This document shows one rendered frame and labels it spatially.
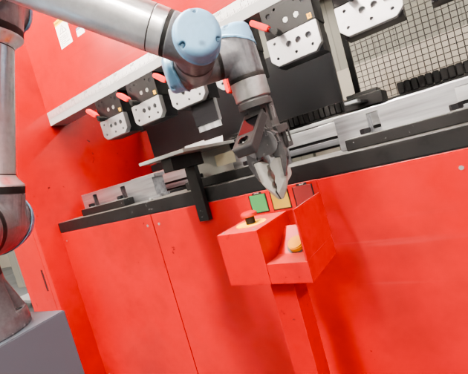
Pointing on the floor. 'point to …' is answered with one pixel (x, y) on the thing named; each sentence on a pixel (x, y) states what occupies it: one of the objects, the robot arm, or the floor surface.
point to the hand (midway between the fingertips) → (278, 194)
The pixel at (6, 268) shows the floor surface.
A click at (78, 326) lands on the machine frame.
